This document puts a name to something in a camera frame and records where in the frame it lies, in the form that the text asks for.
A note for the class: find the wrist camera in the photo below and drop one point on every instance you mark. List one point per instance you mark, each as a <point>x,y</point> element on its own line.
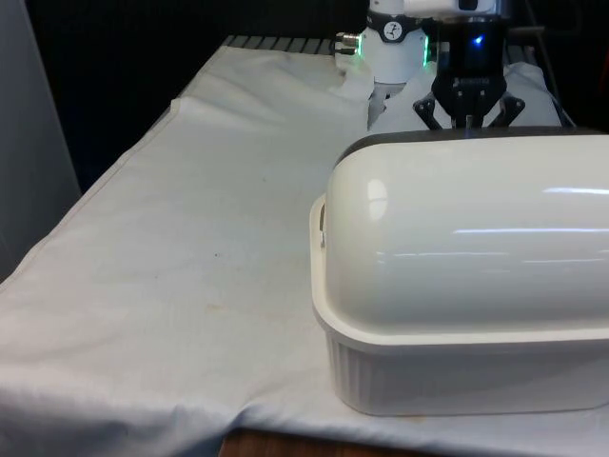
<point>438,5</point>

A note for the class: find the cream box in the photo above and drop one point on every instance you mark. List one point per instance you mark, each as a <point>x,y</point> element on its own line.
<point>428,376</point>

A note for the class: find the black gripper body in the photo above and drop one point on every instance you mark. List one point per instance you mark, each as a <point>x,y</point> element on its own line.
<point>468,57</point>

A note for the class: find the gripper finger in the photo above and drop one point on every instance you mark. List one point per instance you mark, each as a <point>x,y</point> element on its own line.
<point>510,108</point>
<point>428,112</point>

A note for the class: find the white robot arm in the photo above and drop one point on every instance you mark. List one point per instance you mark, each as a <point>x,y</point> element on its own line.
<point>395,57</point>

